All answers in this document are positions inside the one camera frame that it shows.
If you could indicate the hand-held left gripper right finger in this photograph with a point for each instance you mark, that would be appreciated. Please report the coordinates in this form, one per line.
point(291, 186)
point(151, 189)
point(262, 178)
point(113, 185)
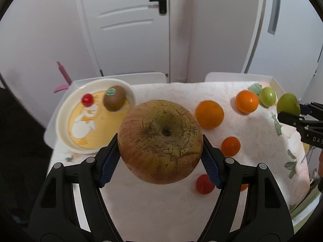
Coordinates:
point(210, 166)

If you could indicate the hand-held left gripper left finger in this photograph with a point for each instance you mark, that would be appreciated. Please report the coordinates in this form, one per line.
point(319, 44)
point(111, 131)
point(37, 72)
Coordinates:
point(109, 165)

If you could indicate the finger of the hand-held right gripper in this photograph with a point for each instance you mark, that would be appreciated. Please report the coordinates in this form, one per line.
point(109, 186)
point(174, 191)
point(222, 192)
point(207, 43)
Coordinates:
point(313, 109)
point(309, 131)

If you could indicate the red cherry tomato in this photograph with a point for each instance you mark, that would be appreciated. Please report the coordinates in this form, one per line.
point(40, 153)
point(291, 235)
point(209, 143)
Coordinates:
point(87, 99)
point(204, 184)

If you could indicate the green apple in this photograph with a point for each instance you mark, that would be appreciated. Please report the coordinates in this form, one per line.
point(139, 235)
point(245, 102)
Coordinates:
point(288, 103)
point(268, 96)

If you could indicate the small orange tangerine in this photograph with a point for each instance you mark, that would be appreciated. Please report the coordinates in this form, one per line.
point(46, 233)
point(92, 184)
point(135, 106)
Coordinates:
point(247, 101)
point(244, 187)
point(230, 146)

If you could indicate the large orange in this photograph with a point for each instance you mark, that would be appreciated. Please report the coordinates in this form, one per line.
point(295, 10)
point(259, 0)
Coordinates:
point(209, 114)

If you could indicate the large russet red-green apple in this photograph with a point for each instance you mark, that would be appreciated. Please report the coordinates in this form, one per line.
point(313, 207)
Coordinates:
point(159, 141)

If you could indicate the cream bowl with yellow print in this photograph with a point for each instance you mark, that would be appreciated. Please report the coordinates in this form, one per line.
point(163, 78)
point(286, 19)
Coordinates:
point(65, 121)

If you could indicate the brown kiwi with green sticker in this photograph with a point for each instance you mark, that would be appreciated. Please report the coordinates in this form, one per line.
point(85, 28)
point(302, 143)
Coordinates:
point(114, 99)

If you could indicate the white floral tablecloth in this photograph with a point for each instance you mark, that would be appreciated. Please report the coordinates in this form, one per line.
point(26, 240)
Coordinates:
point(156, 206)

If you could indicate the white door with narrow window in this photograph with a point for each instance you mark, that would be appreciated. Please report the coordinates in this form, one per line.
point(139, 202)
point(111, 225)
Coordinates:
point(257, 42)

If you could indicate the white table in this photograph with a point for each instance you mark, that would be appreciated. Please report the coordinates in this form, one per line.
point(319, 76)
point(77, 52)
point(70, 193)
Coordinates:
point(113, 77)

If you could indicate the white panelled door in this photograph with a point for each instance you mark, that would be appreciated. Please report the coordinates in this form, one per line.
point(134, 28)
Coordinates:
point(126, 42)

